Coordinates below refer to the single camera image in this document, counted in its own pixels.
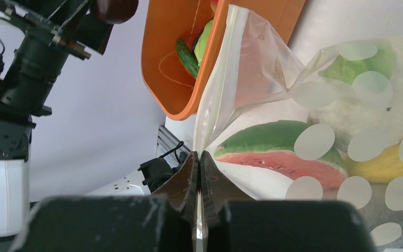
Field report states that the green toy cabbage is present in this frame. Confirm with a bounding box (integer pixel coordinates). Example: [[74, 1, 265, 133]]
[[193, 20, 213, 66]]

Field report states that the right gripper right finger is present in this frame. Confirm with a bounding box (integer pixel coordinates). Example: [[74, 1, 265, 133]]
[[200, 151, 375, 251]]

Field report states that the toy watermelon slice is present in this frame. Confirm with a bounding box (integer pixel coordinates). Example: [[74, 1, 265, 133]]
[[214, 120, 348, 189]]

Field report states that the white toy cauliflower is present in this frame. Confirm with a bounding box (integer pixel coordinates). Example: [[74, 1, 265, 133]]
[[309, 36, 403, 151]]

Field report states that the dark red toy apple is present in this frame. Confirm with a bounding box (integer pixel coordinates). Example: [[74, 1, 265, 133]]
[[91, 0, 139, 24]]

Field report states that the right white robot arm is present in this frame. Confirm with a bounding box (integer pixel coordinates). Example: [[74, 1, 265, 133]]
[[10, 151, 375, 251]]

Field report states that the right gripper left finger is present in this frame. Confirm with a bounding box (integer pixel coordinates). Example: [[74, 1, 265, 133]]
[[10, 152, 198, 251]]

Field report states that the green toy cucumber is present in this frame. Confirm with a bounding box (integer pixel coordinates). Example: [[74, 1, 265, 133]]
[[175, 38, 199, 79]]

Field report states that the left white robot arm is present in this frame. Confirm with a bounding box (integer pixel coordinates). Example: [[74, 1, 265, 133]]
[[0, 1, 139, 238]]

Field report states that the clear zip top bag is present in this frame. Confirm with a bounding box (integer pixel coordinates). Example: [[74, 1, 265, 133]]
[[193, 5, 403, 251]]

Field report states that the orange plastic bin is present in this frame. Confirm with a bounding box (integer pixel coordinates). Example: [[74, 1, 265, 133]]
[[141, 0, 306, 121]]

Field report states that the yellow toy corn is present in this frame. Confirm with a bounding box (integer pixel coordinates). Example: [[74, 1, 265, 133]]
[[343, 144, 403, 184]]

